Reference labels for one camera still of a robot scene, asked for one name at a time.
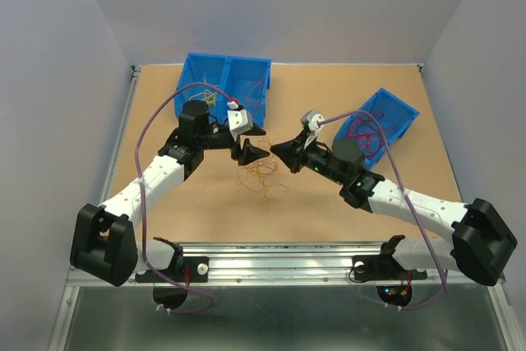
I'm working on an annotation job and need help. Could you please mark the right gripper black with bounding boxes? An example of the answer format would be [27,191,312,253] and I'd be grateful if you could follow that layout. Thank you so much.
[269,130,346,186]

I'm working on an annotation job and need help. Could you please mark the red yellow wire bundle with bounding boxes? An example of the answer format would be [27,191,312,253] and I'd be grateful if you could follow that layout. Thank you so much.
[234,136,291,199]

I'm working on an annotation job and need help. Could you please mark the pink thin wire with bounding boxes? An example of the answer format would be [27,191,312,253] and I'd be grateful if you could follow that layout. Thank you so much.
[242,77,266,108]

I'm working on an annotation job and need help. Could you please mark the yellow wires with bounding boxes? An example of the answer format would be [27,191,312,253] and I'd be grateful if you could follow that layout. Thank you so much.
[191,74,221,109]

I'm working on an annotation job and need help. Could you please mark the blue bin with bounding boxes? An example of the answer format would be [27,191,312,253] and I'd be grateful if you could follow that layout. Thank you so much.
[174,53,227,122]
[224,57,271,127]
[334,88,420,169]

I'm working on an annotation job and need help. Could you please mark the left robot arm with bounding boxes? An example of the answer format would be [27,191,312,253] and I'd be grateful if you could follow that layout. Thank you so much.
[70,100,269,286]

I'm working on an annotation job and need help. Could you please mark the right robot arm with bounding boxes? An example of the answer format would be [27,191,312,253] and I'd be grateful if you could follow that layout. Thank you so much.
[270,139,518,286]

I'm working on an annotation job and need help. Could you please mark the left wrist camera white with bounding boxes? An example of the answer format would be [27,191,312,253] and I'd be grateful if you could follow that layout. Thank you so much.
[227,109,253,139]

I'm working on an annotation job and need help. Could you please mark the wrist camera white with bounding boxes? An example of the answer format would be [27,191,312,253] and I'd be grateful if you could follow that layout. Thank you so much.
[301,109,325,148]
[227,109,253,139]

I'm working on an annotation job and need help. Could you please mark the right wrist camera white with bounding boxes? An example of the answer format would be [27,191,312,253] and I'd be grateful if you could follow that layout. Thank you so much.
[301,109,325,148]

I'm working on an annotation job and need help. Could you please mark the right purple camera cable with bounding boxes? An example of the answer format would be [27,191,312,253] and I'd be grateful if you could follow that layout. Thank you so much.
[318,110,450,312]

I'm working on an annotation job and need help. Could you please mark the purple camera cable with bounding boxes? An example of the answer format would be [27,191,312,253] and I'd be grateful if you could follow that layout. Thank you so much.
[135,82,243,315]
[318,110,450,312]

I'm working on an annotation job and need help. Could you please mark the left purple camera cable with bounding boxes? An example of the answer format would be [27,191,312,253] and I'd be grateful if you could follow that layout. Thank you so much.
[135,82,243,315]

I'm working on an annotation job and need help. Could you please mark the aluminium front rail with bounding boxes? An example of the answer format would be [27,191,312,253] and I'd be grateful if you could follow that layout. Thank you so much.
[67,242,504,286]

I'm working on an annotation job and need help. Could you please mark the aluminium rail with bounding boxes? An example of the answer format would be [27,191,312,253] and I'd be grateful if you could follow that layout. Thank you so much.
[67,242,504,286]
[94,65,143,206]

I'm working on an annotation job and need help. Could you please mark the aluminium left rail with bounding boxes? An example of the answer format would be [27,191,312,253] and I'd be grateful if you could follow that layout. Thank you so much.
[94,65,143,206]

